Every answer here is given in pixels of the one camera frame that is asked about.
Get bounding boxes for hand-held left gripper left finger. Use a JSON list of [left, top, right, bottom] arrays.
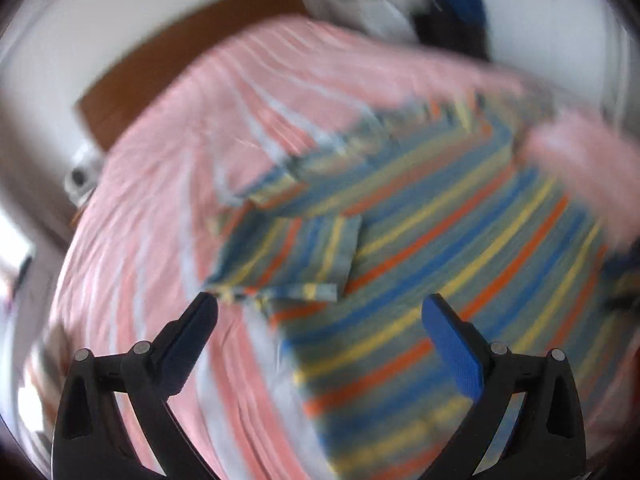
[[51, 292, 219, 480]]

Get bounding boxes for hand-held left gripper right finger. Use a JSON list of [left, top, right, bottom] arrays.
[[421, 293, 587, 480]]

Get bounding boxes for multicolour striped shirt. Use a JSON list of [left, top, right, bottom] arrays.
[[202, 91, 640, 480]]

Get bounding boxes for person's right forearm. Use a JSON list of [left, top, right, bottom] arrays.
[[522, 110, 640, 256]]

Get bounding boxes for pink striped bed sheet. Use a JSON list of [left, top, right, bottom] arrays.
[[20, 15, 640, 480]]

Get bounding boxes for white round device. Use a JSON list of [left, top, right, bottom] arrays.
[[64, 144, 107, 207]]

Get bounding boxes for brown wooden headboard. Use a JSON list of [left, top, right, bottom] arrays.
[[75, 0, 313, 153]]

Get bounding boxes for white boxes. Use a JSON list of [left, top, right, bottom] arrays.
[[345, 0, 431, 41]]

